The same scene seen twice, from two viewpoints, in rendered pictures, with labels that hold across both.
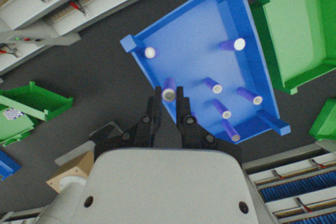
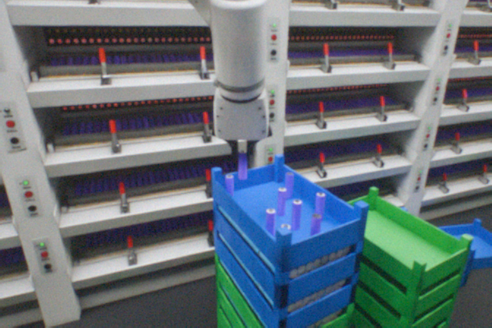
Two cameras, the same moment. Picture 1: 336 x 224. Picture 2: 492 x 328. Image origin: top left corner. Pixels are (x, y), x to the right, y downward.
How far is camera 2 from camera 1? 0.69 m
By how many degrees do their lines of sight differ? 91
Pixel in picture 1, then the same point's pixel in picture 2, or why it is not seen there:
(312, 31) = (410, 239)
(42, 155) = not seen: outside the picture
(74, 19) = (111, 265)
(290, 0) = not seen: hidden behind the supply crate
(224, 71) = not seen: hidden behind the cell
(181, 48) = (252, 198)
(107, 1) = (165, 252)
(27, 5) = (100, 213)
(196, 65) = (267, 206)
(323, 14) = (406, 227)
